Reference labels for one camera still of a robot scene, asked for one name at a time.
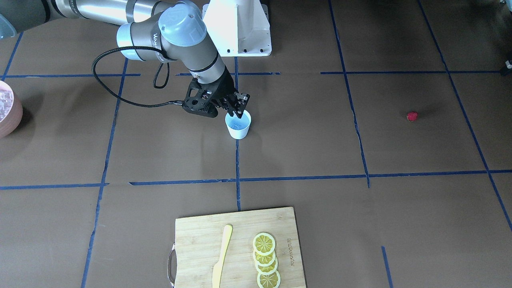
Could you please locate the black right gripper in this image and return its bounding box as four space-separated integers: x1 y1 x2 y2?
200 67 250 119

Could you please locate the red strawberry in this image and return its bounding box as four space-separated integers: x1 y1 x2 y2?
406 111 419 122

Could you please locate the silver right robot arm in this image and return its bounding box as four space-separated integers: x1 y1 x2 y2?
0 0 250 118

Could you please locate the light blue paper cup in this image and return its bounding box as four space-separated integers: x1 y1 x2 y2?
224 110 251 139

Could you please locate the pink bowl of ice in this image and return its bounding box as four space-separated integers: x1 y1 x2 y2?
0 81 23 138

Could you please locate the bamboo cutting board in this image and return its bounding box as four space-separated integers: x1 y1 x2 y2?
168 207 307 288

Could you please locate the yellow plastic knife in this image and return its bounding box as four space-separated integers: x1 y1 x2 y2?
212 224 233 288

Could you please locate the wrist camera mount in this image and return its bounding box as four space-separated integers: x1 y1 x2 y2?
181 77 218 118

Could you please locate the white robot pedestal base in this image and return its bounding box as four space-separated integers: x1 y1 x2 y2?
202 0 272 57

